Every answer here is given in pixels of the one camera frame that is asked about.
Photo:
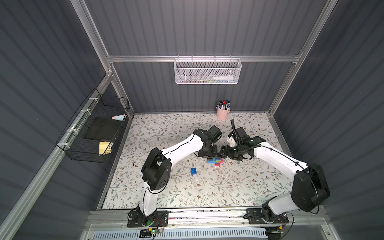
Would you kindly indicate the pink metal pen bucket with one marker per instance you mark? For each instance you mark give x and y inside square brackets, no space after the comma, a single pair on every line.
[222,114]

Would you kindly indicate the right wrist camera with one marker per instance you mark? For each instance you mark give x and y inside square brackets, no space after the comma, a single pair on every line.
[237,137]

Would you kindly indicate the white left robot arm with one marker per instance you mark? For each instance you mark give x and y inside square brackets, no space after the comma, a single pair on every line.
[159,163]

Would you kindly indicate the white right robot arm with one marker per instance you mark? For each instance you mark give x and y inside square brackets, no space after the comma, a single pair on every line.
[309,184]

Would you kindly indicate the black wire side basket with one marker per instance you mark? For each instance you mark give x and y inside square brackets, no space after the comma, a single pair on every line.
[72,141]

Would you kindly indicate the white wire wall basket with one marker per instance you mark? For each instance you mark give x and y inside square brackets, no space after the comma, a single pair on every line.
[200,71]

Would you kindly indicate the pastel sticky notes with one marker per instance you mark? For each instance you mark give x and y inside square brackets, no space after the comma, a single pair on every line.
[119,117]

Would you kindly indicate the blue lego brick upper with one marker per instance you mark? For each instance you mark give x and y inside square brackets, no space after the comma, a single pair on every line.
[193,171]

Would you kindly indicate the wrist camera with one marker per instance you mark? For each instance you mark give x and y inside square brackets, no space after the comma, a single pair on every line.
[215,133]
[237,137]

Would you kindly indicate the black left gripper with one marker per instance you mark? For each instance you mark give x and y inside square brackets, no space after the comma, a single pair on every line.
[212,150]

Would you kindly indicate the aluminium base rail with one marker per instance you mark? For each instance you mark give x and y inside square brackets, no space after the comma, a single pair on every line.
[199,218]

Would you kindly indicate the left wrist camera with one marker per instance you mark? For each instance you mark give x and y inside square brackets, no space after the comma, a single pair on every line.
[215,133]

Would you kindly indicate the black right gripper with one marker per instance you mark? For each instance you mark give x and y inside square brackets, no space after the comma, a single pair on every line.
[229,151]

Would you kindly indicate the pink lego brick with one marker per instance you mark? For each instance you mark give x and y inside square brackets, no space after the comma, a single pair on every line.
[218,163]

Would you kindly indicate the yellow sticky note pad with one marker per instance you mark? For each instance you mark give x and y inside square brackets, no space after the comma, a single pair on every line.
[105,148]

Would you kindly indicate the markers in bucket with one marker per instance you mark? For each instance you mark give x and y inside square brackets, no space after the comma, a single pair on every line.
[223,105]

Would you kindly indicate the white bottle in basket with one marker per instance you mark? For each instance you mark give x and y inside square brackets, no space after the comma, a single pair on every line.
[223,78]

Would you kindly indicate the black notebook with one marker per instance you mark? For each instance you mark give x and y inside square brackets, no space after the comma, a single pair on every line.
[102,129]

